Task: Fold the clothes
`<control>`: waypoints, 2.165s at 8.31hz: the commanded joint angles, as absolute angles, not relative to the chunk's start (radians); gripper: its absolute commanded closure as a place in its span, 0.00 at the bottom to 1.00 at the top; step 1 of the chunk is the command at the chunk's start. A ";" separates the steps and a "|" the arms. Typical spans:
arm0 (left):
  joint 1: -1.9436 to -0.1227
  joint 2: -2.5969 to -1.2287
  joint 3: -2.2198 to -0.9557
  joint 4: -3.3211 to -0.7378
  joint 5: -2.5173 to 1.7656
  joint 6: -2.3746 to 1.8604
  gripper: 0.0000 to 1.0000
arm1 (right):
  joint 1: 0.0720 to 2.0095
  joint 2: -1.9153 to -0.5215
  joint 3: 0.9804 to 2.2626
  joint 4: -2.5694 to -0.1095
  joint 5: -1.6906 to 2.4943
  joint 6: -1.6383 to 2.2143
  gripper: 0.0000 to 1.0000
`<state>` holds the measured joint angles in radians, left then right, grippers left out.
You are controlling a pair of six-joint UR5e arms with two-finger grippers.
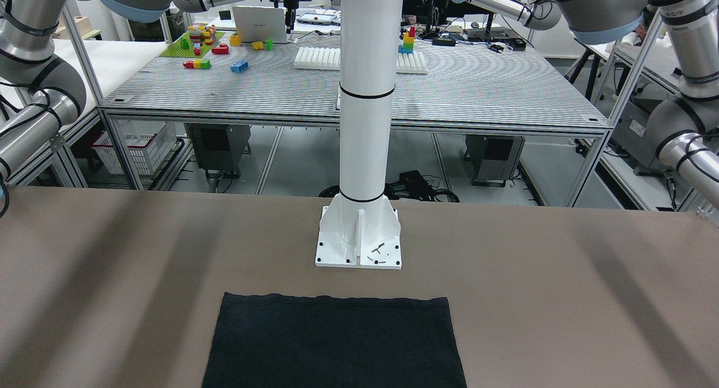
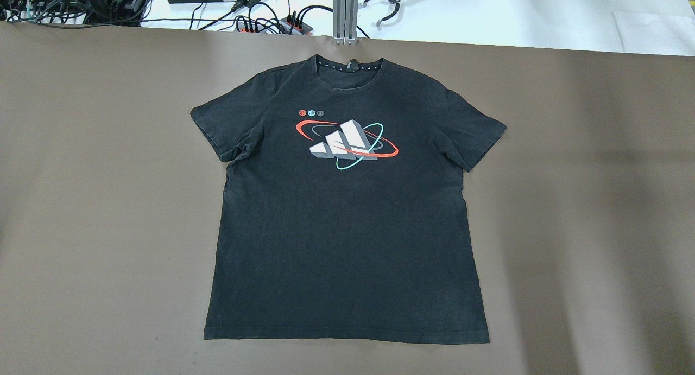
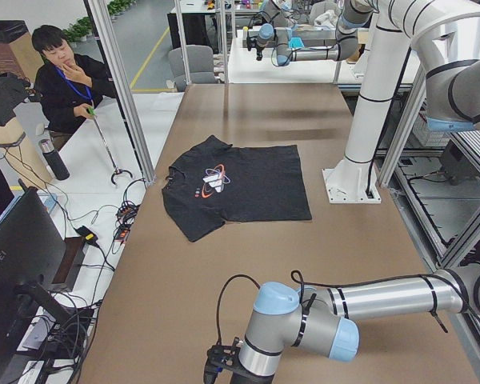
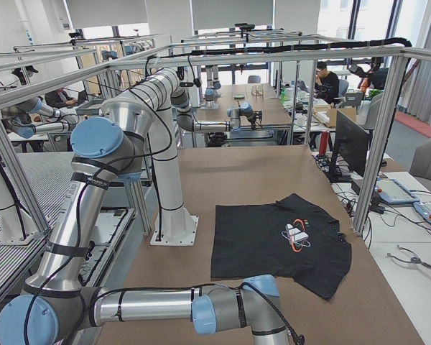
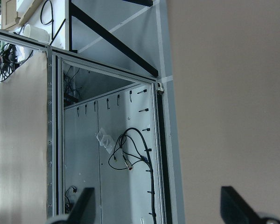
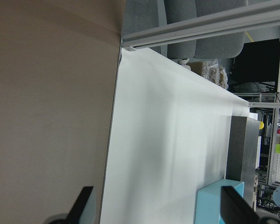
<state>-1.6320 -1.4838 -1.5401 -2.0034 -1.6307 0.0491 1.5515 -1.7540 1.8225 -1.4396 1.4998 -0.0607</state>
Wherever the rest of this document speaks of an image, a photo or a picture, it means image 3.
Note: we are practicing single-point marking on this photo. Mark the metal grabber tool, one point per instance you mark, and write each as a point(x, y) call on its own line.
point(116, 170)

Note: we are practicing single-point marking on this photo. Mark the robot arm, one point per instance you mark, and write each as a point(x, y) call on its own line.
point(444, 34)
point(322, 319)

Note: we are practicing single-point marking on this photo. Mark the seated person in black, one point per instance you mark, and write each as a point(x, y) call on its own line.
point(69, 84)

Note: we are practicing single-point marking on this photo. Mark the black power adapter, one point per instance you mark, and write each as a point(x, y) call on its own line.
point(88, 234)

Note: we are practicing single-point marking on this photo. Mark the aluminium frame post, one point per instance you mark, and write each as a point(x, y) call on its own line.
point(108, 46)

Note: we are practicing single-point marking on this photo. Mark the red black USB hub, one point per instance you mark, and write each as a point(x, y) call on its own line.
point(125, 216)

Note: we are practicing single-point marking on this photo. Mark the black graphic t-shirt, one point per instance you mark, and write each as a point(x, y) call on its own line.
point(214, 183)

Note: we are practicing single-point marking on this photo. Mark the black Huawei monitor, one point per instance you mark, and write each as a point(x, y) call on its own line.
point(31, 248)

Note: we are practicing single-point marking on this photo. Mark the grey office chair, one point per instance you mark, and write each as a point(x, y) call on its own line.
point(201, 64)

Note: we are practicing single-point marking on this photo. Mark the dark water bottle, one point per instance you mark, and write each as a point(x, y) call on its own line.
point(53, 159)

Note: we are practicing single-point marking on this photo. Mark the white mounting column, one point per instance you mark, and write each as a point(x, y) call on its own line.
point(353, 178)

